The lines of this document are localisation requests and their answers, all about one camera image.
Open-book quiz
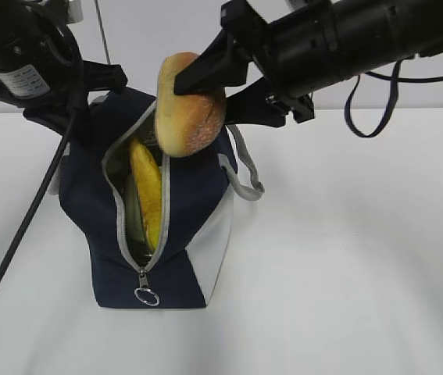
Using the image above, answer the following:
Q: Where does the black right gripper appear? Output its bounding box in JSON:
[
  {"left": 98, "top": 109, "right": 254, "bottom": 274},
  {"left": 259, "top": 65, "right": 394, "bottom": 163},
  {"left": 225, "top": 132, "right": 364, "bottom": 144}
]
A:
[{"left": 174, "top": 1, "right": 337, "bottom": 128}]

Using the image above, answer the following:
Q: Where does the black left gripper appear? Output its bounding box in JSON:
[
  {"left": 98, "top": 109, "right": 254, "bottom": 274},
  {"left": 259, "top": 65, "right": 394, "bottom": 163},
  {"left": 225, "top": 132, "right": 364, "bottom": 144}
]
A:
[{"left": 0, "top": 23, "right": 127, "bottom": 147}]

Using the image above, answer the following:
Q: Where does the orange bread roll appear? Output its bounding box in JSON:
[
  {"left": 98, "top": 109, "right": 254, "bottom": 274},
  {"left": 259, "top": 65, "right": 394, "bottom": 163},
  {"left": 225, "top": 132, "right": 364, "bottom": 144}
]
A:
[{"left": 155, "top": 52, "right": 227, "bottom": 158}]

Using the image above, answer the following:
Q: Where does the navy and white lunch bag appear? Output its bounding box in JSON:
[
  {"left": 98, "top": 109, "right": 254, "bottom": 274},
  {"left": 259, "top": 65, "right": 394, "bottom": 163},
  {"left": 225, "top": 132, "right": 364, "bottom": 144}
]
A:
[{"left": 58, "top": 88, "right": 264, "bottom": 309}]

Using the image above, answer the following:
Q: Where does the yellow banana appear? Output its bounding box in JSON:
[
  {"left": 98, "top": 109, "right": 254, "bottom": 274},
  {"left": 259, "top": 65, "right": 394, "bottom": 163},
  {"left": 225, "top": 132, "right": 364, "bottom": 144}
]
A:
[{"left": 130, "top": 137, "right": 162, "bottom": 252}]

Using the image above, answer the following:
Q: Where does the green lidded glass container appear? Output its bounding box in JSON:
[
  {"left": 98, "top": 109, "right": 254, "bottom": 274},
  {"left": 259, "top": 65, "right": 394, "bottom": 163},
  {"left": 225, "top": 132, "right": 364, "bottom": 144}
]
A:
[{"left": 123, "top": 174, "right": 145, "bottom": 244}]

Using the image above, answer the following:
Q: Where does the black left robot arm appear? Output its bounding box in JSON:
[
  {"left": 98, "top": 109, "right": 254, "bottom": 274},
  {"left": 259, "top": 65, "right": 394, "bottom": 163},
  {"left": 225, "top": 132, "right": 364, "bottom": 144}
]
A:
[{"left": 0, "top": 1, "right": 127, "bottom": 139}]

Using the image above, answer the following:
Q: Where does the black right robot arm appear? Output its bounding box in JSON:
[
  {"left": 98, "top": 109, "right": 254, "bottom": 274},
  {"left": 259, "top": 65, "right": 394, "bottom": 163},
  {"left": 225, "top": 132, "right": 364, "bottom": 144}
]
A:
[{"left": 174, "top": 1, "right": 443, "bottom": 127}]

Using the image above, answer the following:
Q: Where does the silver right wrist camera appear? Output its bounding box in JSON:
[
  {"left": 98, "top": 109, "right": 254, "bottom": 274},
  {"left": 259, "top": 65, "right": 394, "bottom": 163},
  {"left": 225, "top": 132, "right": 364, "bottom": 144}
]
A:
[{"left": 286, "top": 0, "right": 314, "bottom": 12}]

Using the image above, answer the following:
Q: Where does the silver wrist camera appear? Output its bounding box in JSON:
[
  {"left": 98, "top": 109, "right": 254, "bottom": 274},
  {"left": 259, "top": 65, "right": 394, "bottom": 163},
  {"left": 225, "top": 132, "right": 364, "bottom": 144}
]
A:
[
  {"left": 66, "top": 0, "right": 84, "bottom": 24},
  {"left": 286, "top": 0, "right": 314, "bottom": 12}
]

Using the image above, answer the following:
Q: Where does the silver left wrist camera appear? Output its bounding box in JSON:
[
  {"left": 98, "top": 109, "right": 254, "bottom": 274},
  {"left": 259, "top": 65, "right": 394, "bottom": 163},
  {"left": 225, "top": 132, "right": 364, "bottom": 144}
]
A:
[{"left": 66, "top": 0, "right": 84, "bottom": 24}]

